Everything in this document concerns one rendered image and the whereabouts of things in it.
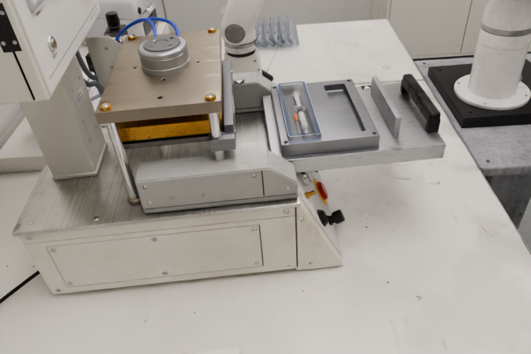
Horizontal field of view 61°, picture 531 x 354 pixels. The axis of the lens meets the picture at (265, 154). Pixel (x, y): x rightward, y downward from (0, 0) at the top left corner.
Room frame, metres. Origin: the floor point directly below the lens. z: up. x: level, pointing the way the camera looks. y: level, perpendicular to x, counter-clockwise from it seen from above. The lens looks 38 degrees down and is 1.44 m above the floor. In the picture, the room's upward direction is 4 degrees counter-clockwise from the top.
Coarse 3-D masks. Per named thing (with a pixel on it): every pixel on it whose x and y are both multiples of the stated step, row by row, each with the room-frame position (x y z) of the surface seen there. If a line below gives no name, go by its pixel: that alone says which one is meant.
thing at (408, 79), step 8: (408, 80) 0.76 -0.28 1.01; (408, 88) 0.74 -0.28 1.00; (416, 88) 0.72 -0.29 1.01; (416, 96) 0.70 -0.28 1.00; (424, 96) 0.69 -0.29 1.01; (416, 104) 0.70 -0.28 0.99; (424, 104) 0.67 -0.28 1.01; (432, 104) 0.66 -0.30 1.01; (424, 112) 0.66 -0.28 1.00; (432, 112) 0.64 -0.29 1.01; (432, 120) 0.63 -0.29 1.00; (440, 120) 0.64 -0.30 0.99; (432, 128) 0.63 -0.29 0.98
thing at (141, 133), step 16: (128, 128) 0.59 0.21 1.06; (144, 128) 0.59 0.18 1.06; (160, 128) 0.59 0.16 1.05; (176, 128) 0.59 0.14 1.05; (192, 128) 0.59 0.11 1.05; (208, 128) 0.59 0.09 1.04; (128, 144) 0.59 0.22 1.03; (144, 144) 0.59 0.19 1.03; (160, 144) 0.59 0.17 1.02; (176, 144) 0.59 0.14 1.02
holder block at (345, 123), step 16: (272, 96) 0.76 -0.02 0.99; (320, 96) 0.74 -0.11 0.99; (336, 96) 0.76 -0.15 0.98; (352, 96) 0.73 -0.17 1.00; (320, 112) 0.69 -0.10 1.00; (336, 112) 0.71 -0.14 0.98; (352, 112) 0.70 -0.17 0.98; (368, 112) 0.68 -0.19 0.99; (320, 128) 0.64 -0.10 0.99; (336, 128) 0.64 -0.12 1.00; (352, 128) 0.65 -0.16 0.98; (368, 128) 0.63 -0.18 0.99; (288, 144) 0.60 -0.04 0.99; (304, 144) 0.60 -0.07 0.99; (320, 144) 0.60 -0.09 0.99; (336, 144) 0.60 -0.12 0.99; (352, 144) 0.60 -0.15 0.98; (368, 144) 0.60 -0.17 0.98
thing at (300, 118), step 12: (288, 84) 0.79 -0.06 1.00; (300, 84) 0.78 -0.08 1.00; (288, 96) 0.74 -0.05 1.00; (300, 96) 0.73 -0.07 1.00; (288, 108) 0.70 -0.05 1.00; (300, 108) 0.69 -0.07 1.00; (312, 108) 0.69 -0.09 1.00; (288, 120) 0.66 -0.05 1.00; (300, 120) 0.65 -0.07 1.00; (312, 120) 0.65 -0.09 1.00; (288, 132) 0.62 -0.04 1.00; (300, 132) 0.62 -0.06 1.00; (312, 132) 0.62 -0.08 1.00
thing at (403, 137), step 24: (264, 96) 0.80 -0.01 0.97; (384, 96) 0.70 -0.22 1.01; (408, 96) 0.76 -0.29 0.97; (384, 120) 0.68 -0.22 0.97; (408, 120) 0.68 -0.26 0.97; (384, 144) 0.61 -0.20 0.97; (408, 144) 0.61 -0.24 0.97; (432, 144) 0.60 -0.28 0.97; (312, 168) 0.59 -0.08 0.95; (336, 168) 0.59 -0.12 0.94
